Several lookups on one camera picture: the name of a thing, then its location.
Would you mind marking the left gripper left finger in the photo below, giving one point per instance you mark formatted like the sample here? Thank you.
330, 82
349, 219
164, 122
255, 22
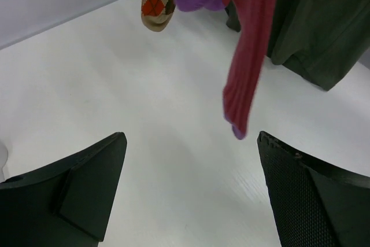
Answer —
66, 203

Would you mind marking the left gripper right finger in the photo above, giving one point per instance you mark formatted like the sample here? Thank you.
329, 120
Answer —
314, 203

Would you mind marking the maroon purple sock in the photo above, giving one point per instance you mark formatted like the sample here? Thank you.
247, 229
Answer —
255, 17

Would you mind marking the dark green shorts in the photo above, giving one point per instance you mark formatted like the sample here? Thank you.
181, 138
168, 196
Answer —
319, 40

